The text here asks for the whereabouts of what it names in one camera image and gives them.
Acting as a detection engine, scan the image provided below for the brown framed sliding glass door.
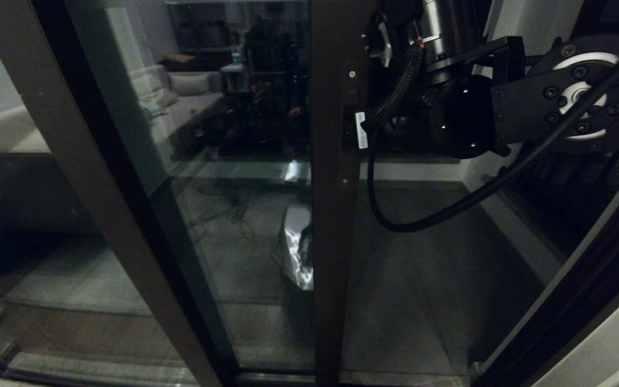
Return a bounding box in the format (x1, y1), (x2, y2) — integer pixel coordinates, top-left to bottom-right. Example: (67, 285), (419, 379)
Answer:
(65, 0), (377, 387)

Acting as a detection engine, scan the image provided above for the dark brown door jamb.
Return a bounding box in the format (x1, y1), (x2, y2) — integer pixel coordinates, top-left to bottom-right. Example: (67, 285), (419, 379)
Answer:
(471, 145), (619, 387)

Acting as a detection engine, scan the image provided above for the brown framed fixed glass panel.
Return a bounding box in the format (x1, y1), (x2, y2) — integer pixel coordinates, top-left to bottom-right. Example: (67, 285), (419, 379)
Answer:
(0, 0), (237, 387)

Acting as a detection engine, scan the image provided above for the black arm cable white tag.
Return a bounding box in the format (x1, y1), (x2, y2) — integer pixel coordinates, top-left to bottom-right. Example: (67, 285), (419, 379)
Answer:
(356, 43), (619, 233)

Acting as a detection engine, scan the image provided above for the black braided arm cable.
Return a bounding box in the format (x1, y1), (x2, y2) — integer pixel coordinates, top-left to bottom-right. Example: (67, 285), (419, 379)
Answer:
(377, 42), (427, 132)

